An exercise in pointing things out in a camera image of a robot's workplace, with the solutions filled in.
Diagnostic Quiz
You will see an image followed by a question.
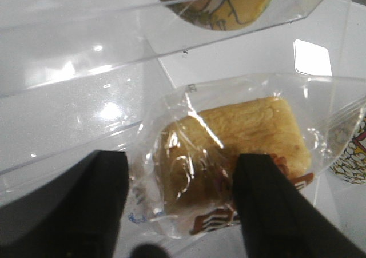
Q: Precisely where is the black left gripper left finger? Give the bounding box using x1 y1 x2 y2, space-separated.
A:
1 150 129 257

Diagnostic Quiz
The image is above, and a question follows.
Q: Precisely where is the yellow popcorn paper cup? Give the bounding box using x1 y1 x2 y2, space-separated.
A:
328 106 365 185

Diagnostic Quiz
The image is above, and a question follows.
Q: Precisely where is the packaged bread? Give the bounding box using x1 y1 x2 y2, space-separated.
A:
129 73 365 238

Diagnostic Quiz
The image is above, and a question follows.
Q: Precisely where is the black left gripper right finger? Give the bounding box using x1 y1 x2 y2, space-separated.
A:
232 154 365 257

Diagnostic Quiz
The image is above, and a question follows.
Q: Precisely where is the clear acrylic display shelf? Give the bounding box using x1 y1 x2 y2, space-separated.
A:
1 0 365 204

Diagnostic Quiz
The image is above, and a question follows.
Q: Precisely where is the green cartoon drink bottle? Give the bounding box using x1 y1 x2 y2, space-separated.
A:
161 0 271 31

